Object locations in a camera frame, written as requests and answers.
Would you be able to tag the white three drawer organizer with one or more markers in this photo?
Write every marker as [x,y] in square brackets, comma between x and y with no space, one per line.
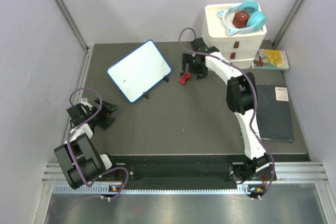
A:
[240,50]

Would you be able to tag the red whiteboard eraser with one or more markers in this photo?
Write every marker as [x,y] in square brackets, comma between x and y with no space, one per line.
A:
[184,78]

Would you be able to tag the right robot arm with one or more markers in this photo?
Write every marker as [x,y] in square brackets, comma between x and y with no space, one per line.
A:
[241,99]

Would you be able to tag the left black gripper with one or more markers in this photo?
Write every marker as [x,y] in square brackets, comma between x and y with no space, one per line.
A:
[107,108]

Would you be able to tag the dark blue notebook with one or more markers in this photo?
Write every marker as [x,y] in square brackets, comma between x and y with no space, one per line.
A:
[273,113]

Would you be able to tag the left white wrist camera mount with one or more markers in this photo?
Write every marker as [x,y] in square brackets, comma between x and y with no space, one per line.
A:
[84,101]

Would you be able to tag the brown cube toy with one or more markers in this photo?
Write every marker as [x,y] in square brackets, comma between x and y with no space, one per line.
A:
[240,19]

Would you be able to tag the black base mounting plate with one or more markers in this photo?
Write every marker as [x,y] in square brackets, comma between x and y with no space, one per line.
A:
[179,168]

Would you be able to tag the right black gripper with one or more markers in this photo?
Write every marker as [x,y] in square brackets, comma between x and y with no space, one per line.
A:
[186,59]

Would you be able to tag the illustrated yellow teal book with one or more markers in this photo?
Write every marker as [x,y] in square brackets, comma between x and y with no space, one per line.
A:
[270,59]

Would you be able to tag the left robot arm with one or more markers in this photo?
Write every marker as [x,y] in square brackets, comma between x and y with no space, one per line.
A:
[77,157]

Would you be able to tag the teal cat ear headphones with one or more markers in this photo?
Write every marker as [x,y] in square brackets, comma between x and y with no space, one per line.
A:
[256,21]

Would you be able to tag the slotted grey cable duct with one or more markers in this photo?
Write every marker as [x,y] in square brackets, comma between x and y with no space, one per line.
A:
[106,189]

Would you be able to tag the blue framed whiteboard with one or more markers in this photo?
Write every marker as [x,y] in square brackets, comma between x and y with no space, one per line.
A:
[139,71]

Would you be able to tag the grey wire whiteboard stand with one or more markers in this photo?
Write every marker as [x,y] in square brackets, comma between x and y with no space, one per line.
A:
[146,95]

